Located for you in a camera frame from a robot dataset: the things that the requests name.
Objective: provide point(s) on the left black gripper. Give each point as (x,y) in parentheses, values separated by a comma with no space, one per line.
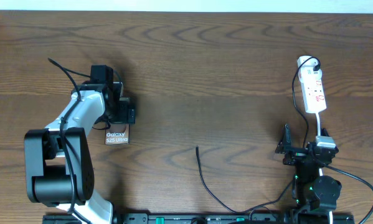
(123,117)

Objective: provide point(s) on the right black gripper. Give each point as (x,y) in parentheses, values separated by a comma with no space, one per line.
(296,154)

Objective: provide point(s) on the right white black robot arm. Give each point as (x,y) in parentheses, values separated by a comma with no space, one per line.
(316,194)

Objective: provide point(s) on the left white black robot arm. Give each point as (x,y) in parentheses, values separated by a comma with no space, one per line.
(59,170)

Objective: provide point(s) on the white power strip red switches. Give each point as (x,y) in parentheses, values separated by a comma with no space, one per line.
(310,77)

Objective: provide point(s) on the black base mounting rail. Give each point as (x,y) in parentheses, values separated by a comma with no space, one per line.
(143,218)

